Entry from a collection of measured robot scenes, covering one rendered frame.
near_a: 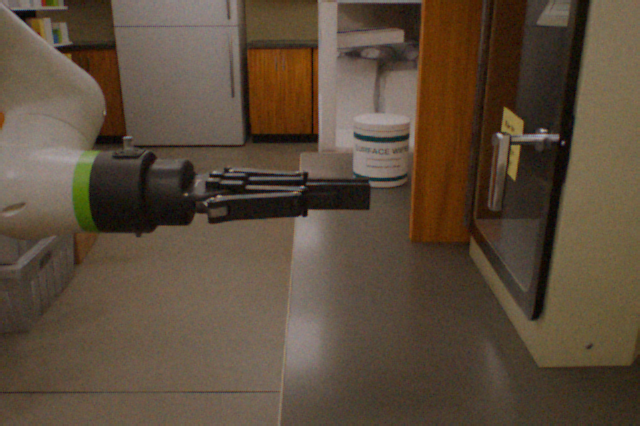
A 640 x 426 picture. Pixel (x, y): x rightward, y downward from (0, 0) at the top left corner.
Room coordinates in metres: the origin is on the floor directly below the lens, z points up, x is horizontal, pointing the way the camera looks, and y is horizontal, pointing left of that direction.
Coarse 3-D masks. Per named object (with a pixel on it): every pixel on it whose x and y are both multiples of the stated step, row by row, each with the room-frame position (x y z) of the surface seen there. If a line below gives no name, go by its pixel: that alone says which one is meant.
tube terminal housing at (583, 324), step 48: (624, 0) 0.55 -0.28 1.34; (624, 48) 0.55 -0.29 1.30; (576, 96) 0.56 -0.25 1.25; (624, 96) 0.55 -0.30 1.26; (576, 144) 0.55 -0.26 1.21; (624, 144) 0.55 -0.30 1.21; (576, 192) 0.55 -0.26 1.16; (624, 192) 0.55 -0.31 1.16; (576, 240) 0.55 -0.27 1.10; (624, 240) 0.55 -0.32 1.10; (576, 288) 0.55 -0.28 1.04; (624, 288) 0.55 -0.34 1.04; (528, 336) 0.59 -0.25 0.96; (576, 336) 0.55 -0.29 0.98; (624, 336) 0.55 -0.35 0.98
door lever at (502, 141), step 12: (504, 132) 0.60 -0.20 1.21; (540, 132) 0.60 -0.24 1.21; (492, 144) 0.60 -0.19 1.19; (504, 144) 0.60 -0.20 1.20; (516, 144) 0.60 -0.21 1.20; (528, 144) 0.60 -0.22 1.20; (540, 144) 0.60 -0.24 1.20; (504, 156) 0.60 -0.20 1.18; (492, 168) 0.61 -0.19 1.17; (504, 168) 0.60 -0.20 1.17; (492, 180) 0.60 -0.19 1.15; (504, 180) 0.60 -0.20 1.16; (492, 192) 0.60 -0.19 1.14; (504, 192) 0.60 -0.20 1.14; (492, 204) 0.60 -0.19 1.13
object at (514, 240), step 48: (528, 0) 0.69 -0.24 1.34; (576, 0) 0.56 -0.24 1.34; (528, 48) 0.68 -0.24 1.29; (576, 48) 0.56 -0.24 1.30; (528, 96) 0.66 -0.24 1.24; (480, 144) 0.83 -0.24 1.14; (480, 192) 0.81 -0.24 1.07; (528, 192) 0.62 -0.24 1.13; (480, 240) 0.78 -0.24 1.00; (528, 240) 0.60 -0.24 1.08; (528, 288) 0.58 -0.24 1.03
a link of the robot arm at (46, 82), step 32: (0, 32) 0.61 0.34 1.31; (32, 32) 0.66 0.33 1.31; (0, 64) 0.61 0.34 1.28; (32, 64) 0.63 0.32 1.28; (64, 64) 0.67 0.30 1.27; (0, 96) 0.63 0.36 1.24; (32, 96) 0.63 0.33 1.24; (64, 96) 0.65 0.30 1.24; (96, 96) 0.69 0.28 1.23; (96, 128) 0.68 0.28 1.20
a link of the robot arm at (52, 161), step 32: (32, 128) 0.61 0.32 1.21; (64, 128) 0.63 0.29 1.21; (0, 160) 0.56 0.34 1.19; (32, 160) 0.57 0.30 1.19; (64, 160) 0.58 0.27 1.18; (0, 192) 0.54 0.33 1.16; (32, 192) 0.55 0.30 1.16; (64, 192) 0.55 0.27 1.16; (0, 224) 0.55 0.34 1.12; (32, 224) 0.55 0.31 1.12; (64, 224) 0.56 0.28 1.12
